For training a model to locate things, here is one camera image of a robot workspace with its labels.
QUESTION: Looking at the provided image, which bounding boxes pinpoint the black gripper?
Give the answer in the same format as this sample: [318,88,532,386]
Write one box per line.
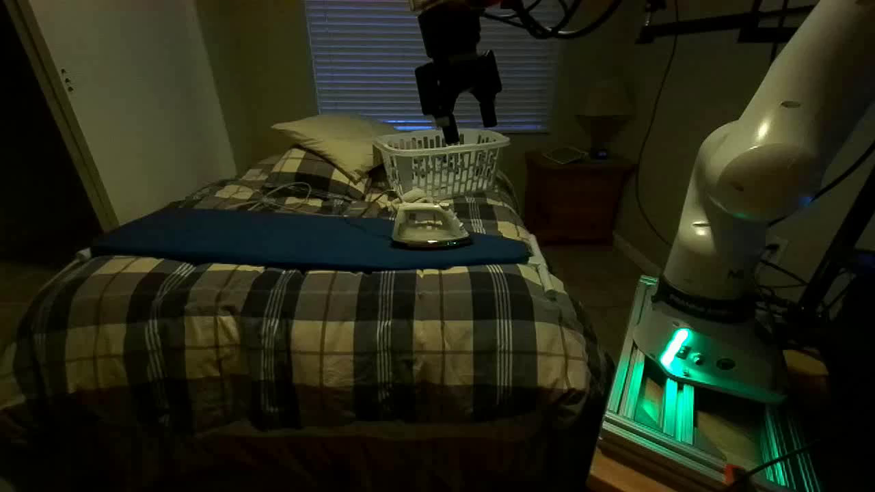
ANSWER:
[417,3,504,146]

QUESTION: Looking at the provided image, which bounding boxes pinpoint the white clothes iron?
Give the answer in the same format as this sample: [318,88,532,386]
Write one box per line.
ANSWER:
[392,199,468,248]

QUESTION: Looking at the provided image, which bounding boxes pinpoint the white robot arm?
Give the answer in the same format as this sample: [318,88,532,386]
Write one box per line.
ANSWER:
[633,0,875,402]

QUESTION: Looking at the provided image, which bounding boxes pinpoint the white laundry basket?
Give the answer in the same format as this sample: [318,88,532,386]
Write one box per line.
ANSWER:
[376,129,510,199]

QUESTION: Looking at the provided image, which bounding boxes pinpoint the window blinds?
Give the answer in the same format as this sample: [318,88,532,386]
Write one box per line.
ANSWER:
[302,0,562,133]

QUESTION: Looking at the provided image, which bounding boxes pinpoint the beige pillow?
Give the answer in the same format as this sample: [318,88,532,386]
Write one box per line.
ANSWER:
[273,114,392,181]

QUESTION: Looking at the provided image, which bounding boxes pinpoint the wooden nightstand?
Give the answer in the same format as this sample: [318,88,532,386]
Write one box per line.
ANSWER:
[526,151,633,243]

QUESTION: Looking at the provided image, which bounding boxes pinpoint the table lamp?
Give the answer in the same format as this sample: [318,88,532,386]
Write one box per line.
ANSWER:
[577,76,634,158]

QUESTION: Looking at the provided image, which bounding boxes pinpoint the blue ironing board cover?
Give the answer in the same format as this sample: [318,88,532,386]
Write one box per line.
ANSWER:
[90,207,532,270]

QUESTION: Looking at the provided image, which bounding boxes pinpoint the white door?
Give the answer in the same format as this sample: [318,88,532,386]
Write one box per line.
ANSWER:
[4,0,235,230]

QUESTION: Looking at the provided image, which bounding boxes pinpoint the black cables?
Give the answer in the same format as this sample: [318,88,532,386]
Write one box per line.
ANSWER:
[480,0,633,40]

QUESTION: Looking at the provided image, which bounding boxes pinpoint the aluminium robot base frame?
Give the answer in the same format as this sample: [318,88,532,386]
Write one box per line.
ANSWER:
[599,275,826,492]

